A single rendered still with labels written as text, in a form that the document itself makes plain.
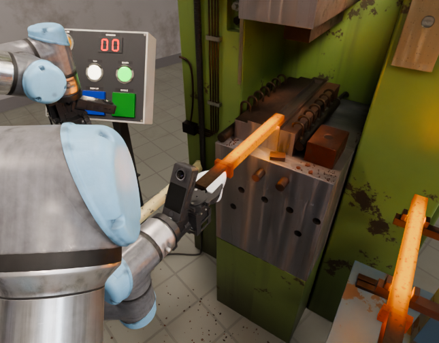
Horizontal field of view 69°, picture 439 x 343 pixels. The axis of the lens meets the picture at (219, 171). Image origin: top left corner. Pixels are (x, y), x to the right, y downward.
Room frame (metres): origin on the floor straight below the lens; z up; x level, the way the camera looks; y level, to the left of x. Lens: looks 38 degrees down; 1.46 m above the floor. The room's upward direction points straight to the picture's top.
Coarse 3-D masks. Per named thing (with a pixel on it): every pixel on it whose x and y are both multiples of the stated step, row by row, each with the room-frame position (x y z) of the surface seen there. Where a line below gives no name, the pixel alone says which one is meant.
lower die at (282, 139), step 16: (288, 80) 1.20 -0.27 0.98; (304, 80) 1.18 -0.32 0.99; (272, 96) 1.06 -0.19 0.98; (288, 96) 1.04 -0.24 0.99; (336, 96) 1.12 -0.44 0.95; (256, 112) 0.94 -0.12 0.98; (272, 112) 0.92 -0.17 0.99; (240, 128) 0.88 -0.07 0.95; (256, 128) 0.85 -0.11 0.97; (288, 128) 0.82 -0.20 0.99; (272, 144) 0.82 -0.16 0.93; (288, 144) 0.79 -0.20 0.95
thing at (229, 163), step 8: (272, 120) 0.83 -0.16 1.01; (280, 120) 0.84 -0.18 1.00; (264, 128) 0.79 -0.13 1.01; (272, 128) 0.80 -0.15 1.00; (256, 136) 0.74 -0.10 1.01; (264, 136) 0.76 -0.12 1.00; (240, 144) 0.70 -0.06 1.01; (248, 144) 0.70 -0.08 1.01; (256, 144) 0.72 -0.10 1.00; (232, 152) 0.66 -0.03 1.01; (240, 152) 0.66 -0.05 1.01; (248, 152) 0.68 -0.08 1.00; (216, 160) 0.62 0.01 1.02; (224, 160) 0.63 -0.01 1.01; (232, 160) 0.63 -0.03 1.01; (240, 160) 0.65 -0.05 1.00; (216, 168) 0.59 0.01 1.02; (224, 168) 0.59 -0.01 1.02; (232, 168) 0.60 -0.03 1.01; (208, 176) 0.56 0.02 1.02; (216, 176) 0.56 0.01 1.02; (232, 176) 0.60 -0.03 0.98; (200, 184) 0.53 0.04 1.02; (208, 184) 0.53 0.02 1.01
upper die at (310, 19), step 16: (240, 0) 0.89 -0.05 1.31; (256, 0) 0.87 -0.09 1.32; (272, 0) 0.84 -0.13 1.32; (288, 0) 0.82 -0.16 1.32; (304, 0) 0.80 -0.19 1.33; (320, 0) 0.80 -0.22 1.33; (336, 0) 0.91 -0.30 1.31; (352, 0) 1.04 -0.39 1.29; (240, 16) 0.89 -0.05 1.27; (256, 16) 0.87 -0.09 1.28; (272, 16) 0.84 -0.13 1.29; (288, 16) 0.82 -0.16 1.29; (304, 16) 0.80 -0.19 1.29; (320, 16) 0.81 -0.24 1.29
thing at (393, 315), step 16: (416, 208) 0.54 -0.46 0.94; (416, 224) 0.49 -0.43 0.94; (416, 240) 0.44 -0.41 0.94; (400, 256) 0.40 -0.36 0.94; (416, 256) 0.40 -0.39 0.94; (400, 272) 0.37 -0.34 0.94; (400, 288) 0.33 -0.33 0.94; (384, 304) 0.30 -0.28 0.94; (400, 304) 0.30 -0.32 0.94; (384, 320) 0.28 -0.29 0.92; (400, 320) 0.27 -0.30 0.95; (384, 336) 0.24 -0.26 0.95; (400, 336) 0.24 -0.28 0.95
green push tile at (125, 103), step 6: (114, 96) 0.95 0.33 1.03; (120, 96) 0.94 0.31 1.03; (126, 96) 0.94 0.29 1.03; (132, 96) 0.94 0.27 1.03; (114, 102) 0.94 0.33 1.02; (120, 102) 0.94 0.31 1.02; (126, 102) 0.93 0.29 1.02; (132, 102) 0.93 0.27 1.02; (120, 108) 0.93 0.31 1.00; (126, 108) 0.92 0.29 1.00; (132, 108) 0.92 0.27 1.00; (114, 114) 0.92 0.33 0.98; (120, 114) 0.92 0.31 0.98; (126, 114) 0.91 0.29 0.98; (132, 114) 0.91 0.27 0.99
